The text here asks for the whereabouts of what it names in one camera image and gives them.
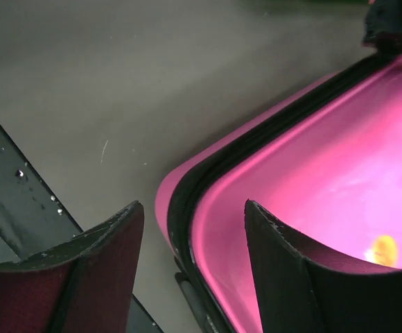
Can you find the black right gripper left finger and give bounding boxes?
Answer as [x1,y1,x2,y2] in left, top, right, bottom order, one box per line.
[0,201,144,332]

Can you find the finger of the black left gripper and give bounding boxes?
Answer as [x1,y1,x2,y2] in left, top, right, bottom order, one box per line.
[362,0,402,54]

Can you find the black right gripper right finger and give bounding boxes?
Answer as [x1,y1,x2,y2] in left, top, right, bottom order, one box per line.
[245,200,402,332]

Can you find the pink hard-shell suitcase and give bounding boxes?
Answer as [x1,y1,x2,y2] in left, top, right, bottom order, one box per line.
[155,55,402,332]

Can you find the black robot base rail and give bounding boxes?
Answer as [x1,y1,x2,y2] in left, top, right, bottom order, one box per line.
[0,99,164,333]

